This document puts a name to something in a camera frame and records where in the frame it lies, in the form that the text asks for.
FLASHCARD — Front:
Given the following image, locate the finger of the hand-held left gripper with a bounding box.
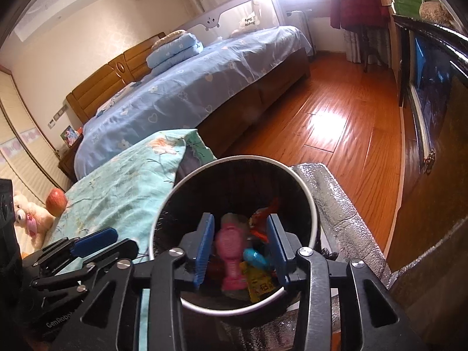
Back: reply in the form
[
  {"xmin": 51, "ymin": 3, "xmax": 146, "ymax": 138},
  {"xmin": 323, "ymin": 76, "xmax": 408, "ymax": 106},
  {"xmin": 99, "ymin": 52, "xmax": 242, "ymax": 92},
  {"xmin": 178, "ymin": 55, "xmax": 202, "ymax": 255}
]
[
  {"xmin": 22, "ymin": 227, "xmax": 118, "ymax": 267},
  {"xmin": 31, "ymin": 239, "xmax": 140, "ymax": 293}
]

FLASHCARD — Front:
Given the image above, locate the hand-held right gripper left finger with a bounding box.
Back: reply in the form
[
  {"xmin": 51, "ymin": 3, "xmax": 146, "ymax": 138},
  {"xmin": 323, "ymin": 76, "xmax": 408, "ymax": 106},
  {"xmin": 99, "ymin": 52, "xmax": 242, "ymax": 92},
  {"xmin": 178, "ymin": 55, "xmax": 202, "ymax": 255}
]
[{"xmin": 69, "ymin": 212, "xmax": 216, "ymax": 351}]

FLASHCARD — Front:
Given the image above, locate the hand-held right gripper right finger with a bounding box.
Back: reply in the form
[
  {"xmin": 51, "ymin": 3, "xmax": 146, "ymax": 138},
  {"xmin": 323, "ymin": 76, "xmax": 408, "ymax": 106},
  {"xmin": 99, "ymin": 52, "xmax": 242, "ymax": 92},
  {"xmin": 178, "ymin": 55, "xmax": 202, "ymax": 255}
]
[{"xmin": 266, "ymin": 214, "xmax": 421, "ymax": 351}]

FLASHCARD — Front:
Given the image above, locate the blue plastic toy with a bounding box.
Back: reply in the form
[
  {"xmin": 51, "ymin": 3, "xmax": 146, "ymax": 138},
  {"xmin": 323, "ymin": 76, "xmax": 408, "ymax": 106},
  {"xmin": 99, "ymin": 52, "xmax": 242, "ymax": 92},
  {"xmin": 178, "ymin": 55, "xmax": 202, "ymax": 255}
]
[{"xmin": 243, "ymin": 248, "xmax": 273, "ymax": 271}]

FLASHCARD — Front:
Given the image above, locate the pink plastic toy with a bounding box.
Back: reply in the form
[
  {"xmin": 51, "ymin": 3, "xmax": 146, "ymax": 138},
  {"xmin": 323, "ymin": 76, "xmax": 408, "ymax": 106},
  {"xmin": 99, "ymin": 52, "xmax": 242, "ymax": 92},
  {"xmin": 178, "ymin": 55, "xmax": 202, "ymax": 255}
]
[{"xmin": 214, "ymin": 223, "xmax": 247, "ymax": 293}]

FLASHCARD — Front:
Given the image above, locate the yellow packet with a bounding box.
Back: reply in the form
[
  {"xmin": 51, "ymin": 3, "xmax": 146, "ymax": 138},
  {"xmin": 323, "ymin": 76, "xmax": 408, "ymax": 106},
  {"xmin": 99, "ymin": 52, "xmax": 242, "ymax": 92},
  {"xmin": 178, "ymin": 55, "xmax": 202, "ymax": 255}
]
[{"xmin": 239, "ymin": 261, "xmax": 278, "ymax": 303}]

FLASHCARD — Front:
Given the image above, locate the red snack wrapper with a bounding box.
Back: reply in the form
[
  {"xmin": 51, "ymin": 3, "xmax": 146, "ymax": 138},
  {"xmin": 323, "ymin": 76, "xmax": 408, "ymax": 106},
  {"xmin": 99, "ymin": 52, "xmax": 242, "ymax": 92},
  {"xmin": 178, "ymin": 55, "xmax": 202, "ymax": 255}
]
[{"xmin": 249, "ymin": 197, "xmax": 280, "ymax": 244}]

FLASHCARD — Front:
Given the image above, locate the white trash bin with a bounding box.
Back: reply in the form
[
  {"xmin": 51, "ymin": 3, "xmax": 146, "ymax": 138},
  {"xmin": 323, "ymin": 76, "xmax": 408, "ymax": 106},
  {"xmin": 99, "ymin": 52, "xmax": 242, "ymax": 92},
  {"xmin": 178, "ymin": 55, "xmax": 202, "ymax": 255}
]
[{"xmin": 149, "ymin": 155, "xmax": 322, "ymax": 317}]

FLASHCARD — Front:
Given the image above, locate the red yellow apple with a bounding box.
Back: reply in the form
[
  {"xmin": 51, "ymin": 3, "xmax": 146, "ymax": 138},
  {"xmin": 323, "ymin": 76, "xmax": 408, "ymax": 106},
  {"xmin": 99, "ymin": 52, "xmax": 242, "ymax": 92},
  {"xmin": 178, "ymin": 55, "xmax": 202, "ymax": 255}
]
[{"xmin": 46, "ymin": 188, "xmax": 68, "ymax": 217}]

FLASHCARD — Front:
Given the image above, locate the cream teddy bear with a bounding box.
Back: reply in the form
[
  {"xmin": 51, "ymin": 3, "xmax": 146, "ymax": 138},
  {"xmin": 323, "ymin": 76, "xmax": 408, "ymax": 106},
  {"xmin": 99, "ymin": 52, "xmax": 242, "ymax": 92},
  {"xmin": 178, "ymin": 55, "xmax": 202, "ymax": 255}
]
[{"xmin": 13, "ymin": 192, "xmax": 55, "ymax": 251}]

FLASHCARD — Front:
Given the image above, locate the silver foil mat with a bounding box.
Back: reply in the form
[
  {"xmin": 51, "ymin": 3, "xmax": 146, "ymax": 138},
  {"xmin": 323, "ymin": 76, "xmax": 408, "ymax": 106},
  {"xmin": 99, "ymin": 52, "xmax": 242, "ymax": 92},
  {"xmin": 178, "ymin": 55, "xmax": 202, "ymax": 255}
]
[{"xmin": 219, "ymin": 163, "xmax": 392, "ymax": 351}]

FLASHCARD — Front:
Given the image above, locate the wooden nightstand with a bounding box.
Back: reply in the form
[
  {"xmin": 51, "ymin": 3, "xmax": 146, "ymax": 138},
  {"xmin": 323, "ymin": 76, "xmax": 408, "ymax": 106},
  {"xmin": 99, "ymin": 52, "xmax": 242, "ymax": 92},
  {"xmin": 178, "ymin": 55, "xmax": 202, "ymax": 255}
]
[{"xmin": 56, "ymin": 135, "xmax": 85, "ymax": 183}]

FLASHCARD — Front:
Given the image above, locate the sliding door wardrobe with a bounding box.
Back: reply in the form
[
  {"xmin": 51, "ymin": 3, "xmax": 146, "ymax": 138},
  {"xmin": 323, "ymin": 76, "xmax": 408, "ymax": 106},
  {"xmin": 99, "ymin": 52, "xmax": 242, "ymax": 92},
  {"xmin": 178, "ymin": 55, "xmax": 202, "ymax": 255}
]
[{"xmin": 0, "ymin": 66, "xmax": 72, "ymax": 205}]

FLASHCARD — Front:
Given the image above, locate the flat printed pillow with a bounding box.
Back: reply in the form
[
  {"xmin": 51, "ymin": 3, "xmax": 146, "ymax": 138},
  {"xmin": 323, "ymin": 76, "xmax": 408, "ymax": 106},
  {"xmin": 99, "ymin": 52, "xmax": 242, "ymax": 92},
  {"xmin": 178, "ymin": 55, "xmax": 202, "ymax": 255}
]
[{"xmin": 96, "ymin": 82, "xmax": 143, "ymax": 118}]

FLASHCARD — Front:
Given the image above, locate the wooden headboard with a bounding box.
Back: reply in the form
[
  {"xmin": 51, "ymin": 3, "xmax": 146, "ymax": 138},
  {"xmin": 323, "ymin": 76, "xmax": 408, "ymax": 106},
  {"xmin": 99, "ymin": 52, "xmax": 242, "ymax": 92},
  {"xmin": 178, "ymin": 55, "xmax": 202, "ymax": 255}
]
[{"xmin": 66, "ymin": 32, "xmax": 167, "ymax": 125}]

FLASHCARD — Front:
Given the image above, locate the wooden television cabinet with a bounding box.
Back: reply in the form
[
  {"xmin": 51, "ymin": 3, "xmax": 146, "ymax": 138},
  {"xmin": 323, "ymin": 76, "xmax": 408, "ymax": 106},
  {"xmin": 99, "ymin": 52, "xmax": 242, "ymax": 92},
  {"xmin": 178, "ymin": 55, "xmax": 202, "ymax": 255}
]
[{"xmin": 388, "ymin": 80, "xmax": 468, "ymax": 293}]

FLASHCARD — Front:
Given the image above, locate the bed with blue sheet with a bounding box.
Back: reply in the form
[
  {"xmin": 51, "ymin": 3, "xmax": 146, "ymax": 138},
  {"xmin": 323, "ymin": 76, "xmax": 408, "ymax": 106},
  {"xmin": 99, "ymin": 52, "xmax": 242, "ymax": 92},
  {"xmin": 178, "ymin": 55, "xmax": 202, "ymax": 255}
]
[{"xmin": 73, "ymin": 25, "xmax": 311, "ymax": 183}]

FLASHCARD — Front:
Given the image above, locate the folded blue quilt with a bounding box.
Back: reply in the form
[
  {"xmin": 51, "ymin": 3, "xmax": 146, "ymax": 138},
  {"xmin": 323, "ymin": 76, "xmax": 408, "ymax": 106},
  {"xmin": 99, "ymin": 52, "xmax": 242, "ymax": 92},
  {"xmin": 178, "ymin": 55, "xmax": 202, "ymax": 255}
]
[{"xmin": 146, "ymin": 33, "xmax": 204, "ymax": 69}]

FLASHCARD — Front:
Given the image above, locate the coat rack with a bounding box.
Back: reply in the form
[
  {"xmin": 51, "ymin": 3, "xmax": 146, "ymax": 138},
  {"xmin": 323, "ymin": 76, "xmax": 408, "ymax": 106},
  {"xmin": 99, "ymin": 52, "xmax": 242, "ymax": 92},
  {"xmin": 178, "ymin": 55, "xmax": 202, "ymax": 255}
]
[{"xmin": 356, "ymin": 25, "xmax": 388, "ymax": 72}]

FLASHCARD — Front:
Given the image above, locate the white radiator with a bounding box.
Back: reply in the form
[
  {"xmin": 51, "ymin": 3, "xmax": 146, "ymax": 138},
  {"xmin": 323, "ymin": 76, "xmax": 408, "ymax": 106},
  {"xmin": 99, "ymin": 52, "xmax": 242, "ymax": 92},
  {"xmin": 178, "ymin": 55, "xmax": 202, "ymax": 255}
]
[{"xmin": 287, "ymin": 9, "xmax": 317, "ymax": 54}]

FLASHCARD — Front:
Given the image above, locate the white plush toy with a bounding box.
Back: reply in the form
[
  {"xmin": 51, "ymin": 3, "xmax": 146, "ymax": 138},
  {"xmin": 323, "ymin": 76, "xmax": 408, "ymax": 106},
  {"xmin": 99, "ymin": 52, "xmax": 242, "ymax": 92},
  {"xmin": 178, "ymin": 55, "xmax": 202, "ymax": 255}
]
[{"xmin": 230, "ymin": 11, "xmax": 262, "ymax": 37}]

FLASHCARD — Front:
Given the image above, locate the black television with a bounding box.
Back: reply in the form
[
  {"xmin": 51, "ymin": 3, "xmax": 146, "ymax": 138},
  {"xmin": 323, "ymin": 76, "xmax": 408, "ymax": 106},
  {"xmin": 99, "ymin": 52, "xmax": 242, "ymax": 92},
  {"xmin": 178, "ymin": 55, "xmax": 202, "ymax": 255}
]
[{"xmin": 393, "ymin": 13, "xmax": 468, "ymax": 176}]

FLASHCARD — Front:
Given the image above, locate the dark red coat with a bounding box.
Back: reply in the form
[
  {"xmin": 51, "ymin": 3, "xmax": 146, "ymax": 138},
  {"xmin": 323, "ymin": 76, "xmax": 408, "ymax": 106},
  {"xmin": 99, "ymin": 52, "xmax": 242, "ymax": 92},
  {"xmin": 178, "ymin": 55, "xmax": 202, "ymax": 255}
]
[{"xmin": 330, "ymin": 0, "xmax": 390, "ymax": 30}]

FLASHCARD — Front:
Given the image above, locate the brown teddy bear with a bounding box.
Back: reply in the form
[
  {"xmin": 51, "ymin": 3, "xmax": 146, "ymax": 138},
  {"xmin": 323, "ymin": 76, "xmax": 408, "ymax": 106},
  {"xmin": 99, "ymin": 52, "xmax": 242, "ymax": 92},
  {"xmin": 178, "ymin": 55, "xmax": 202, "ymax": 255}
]
[{"xmin": 419, "ymin": 1, "xmax": 456, "ymax": 28}]

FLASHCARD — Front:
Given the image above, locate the photo frame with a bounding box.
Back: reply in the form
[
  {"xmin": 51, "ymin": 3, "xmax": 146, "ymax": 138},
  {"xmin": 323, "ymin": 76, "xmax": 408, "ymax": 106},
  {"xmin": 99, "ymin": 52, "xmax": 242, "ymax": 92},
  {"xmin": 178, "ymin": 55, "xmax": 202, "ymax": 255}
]
[{"xmin": 59, "ymin": 124, "xmax": 82, "ymax": 147}]

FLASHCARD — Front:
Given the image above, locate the wall switch panel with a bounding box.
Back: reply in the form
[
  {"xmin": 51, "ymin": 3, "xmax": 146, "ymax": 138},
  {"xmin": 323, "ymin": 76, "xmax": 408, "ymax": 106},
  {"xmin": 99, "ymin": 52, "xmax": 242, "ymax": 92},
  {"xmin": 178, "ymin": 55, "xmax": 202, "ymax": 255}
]
[{"xmin": 47, "ymin": 104, "xmax": 69, "ymax": 128}]

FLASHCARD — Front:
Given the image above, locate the grey bed guard rail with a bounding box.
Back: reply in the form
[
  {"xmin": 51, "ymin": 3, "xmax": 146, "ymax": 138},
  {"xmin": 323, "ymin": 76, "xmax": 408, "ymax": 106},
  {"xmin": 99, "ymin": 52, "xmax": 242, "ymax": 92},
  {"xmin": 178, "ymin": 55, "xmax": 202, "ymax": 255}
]
[{"xmin": 172, "ymin": 0, "xmax": 284, "ymax": 42}]

